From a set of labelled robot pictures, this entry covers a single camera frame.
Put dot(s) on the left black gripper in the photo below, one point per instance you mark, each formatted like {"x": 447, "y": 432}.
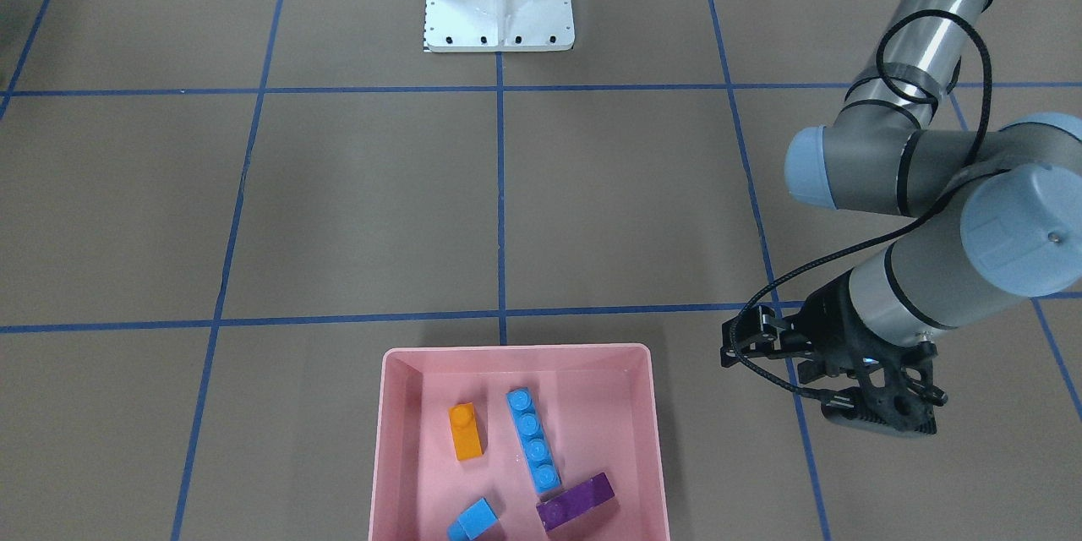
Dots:
{"x": 829, "y": 310}

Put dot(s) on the purple block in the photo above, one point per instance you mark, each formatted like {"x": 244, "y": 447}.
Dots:
{"x": 576, "y": 502}

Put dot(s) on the long blue block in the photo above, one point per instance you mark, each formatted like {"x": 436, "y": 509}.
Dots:
{"x": 533, "y": 442}

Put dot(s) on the orange block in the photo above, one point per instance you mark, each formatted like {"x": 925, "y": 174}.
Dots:
{"x": 467, "y": 441}

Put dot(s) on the small blue block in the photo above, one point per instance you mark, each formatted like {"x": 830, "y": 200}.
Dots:
{"x": 473, "y": 522}

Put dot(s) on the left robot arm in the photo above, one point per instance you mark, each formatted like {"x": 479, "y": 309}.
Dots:
{"x": 993, "y": 214}

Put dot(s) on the pink plastic box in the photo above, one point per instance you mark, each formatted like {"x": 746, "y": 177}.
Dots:
{"x": 562, "y": 441}

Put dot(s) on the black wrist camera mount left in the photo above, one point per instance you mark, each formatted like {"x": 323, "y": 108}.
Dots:
{"x": 899, "y": 399}

